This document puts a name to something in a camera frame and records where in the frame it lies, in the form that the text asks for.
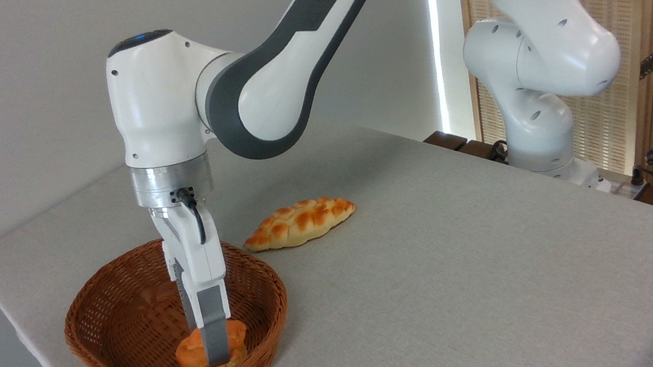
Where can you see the round orange bread bun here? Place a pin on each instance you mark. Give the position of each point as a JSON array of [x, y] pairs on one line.
[[193, 362]]

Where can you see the brown wicker basket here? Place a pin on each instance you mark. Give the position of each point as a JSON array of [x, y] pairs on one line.
[[124, 304]]

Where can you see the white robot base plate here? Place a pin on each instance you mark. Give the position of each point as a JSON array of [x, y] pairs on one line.
[[607, 180]]

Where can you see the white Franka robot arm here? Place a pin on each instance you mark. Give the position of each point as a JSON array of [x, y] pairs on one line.
[[261, 89]]

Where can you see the dark brown wooden furniture edge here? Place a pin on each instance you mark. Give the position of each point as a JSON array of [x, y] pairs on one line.
[[446, 139]]

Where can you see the long braided bread loaf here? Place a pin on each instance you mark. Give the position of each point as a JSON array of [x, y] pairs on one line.
[[300, 222]]

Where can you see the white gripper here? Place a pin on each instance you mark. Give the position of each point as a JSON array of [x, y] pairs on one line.
[[195, 255]]

